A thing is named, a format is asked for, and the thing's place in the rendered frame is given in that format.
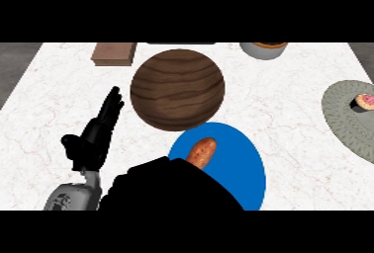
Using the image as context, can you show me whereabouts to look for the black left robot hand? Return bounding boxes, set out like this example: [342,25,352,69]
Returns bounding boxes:
[61,85,126,172]

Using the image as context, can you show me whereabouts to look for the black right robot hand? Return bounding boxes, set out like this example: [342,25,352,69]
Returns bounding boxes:
[98,156,246,211]

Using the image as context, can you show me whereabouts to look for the orange-red elongated tomato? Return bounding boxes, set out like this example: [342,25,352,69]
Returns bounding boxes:
[187,136,218,170]

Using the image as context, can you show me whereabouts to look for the blue plate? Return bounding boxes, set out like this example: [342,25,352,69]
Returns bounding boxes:
[169,122,268,211]

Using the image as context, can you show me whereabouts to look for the brown wooden bowl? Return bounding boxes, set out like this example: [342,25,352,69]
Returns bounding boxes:
[129,48,227,132]

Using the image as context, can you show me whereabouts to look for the brown rectangular block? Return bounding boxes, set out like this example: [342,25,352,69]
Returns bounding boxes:
[89,42,140,67]

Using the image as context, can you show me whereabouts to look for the grey woven placemat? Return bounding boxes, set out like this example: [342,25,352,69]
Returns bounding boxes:
[321,79,374,165]

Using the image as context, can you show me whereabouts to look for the grey cup with orange contents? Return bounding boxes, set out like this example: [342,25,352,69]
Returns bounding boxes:
[239,42,290,61]

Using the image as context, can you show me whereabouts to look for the pink sushi roll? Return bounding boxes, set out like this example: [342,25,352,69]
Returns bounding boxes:
[350,93,374,114]

